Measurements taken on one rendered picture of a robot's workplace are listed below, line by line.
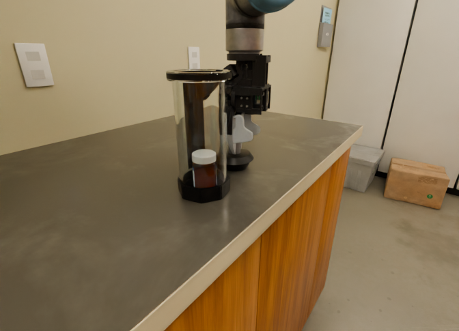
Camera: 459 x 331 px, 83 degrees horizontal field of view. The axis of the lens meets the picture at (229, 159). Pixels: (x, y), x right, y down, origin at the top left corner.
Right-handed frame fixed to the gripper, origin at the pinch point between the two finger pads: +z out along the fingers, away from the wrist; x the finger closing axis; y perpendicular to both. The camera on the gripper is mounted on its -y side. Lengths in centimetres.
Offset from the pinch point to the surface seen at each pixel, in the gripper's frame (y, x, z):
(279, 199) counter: 13.5, -11.0, 5.3
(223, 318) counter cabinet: 7.4, -23.4, 25.0
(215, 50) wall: -40, 73, -21
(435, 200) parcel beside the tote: 105, 179, 92
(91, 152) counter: -39.6, -6.7, 5.2
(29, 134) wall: -61, -9, 2
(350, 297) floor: 41, 62, 99
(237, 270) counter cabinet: 8.5, -19.3, 16.9
